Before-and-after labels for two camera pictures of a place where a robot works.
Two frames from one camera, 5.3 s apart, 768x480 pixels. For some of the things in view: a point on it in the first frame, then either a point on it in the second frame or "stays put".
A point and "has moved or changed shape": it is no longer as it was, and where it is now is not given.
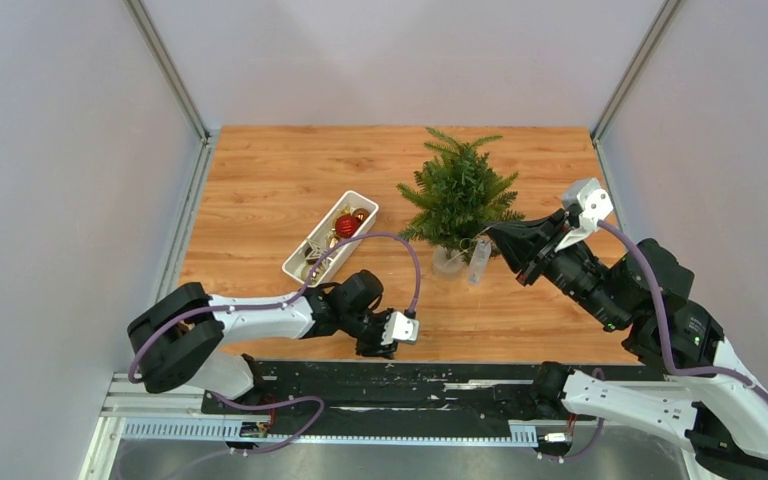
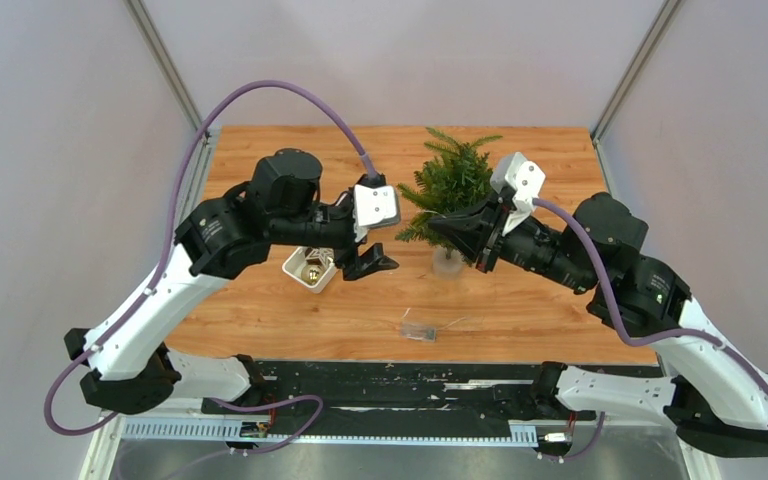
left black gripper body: x=369 y=332 -> x=334 y=232
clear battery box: x=479 y=261 has moved or changed shape
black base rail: x=302 y=392 stays put
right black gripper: x=521 y=241 -> x=477 y=230
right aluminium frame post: x=649 y=41 stays put
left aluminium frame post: x=143 y=21 stays put
